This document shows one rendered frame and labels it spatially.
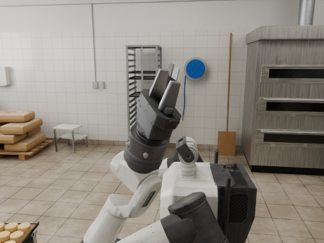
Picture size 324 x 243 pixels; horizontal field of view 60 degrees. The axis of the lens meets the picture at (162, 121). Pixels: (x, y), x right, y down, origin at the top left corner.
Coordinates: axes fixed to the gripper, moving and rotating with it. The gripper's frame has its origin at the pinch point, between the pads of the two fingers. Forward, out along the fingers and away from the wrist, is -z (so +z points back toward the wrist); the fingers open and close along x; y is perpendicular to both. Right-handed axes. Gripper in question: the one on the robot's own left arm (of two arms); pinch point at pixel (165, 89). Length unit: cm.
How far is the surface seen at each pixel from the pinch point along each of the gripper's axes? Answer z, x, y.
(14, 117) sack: 267, 399, -16
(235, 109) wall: 159, 278, 322
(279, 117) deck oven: 112, 179, 300
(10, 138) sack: 286, 368, -21
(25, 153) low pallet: 304, 350, 1
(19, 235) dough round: 88, 36, -22
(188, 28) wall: 61, 373, 237
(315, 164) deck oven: 154, 127, 351
